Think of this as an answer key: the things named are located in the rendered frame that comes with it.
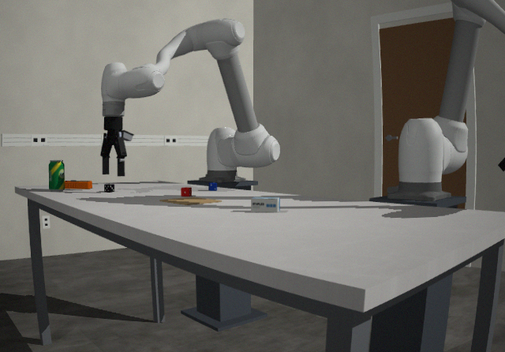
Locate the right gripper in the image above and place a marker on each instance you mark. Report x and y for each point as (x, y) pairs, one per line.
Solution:
(113, 125)

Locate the green soda can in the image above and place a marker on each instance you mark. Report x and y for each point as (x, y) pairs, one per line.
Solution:
(56, 176)

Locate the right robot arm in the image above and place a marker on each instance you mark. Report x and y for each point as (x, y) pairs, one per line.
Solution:
(250, 145)

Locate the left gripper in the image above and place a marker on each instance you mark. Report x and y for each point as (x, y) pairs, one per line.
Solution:
(502, 165)

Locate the orange multimeter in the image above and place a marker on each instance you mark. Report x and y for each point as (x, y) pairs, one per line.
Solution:
(78, 185)

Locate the tan flat mat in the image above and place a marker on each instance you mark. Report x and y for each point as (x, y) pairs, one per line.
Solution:
(187, 201)

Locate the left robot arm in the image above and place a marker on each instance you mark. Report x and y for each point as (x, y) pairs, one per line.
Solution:
(424, 153)

